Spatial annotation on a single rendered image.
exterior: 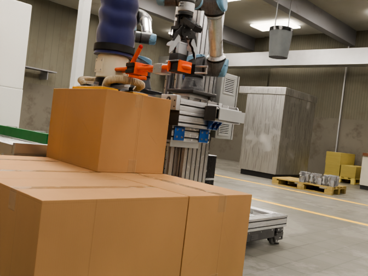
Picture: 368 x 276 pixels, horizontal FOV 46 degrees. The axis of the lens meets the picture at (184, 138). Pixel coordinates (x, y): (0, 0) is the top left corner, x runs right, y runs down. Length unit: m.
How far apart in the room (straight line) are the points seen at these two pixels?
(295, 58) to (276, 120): 3.50
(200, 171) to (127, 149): 0.99
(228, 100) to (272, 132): 6.10
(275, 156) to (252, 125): 0.87
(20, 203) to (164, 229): 0.51
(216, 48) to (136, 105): 0.68
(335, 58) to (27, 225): 10.89
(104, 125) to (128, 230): 0.75
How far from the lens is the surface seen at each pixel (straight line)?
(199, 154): 3.06
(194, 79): 2.72
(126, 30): 2.46
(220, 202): 1.82
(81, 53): 6.11
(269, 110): 9.34
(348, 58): 11.73
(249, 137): 9.53
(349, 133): 12.44
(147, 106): 2.26
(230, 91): 3.19
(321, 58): 12.04
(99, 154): 2.13
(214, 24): 2.58
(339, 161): 11.15
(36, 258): 1.37
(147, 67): 2.17
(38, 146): 2.70
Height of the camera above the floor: 0.79
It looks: 1 degrees down
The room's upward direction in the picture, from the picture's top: 7 degrees clockwise
